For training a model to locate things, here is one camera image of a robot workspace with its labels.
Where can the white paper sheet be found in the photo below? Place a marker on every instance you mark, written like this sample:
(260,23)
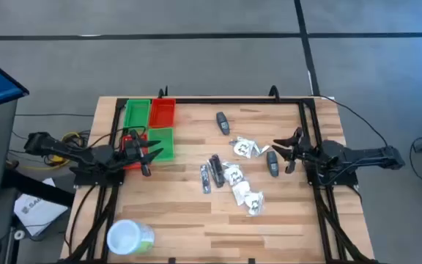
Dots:
(37,212)

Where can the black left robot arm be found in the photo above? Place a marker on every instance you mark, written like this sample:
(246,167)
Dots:
(68,152)

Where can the red plastic basket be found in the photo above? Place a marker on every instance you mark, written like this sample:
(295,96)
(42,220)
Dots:
(162,113)
(134,166)

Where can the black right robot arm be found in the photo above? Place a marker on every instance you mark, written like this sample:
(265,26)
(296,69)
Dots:
(361,154)

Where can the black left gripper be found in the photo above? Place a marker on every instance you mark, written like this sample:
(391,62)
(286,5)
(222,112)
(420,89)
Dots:
(134,150)

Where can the dark grey toiletry packet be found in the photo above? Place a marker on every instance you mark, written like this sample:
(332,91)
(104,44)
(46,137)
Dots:
(272,165)
(222,122)

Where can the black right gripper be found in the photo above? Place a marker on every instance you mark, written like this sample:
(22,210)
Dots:
(302,152)

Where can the clear vanity pack bag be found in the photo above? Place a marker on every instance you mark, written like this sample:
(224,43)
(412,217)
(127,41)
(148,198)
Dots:
(241,190)
(234,175)
(254,202)
(245,147)

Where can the black aluminium table frame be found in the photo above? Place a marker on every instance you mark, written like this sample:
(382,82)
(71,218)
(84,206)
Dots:
(233,100)

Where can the black table clamp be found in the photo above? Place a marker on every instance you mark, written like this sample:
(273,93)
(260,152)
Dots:
(163,93)
(274,91)

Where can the green plastic basket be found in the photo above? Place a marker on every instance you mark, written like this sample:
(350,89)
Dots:
(137,113)
(165,137)

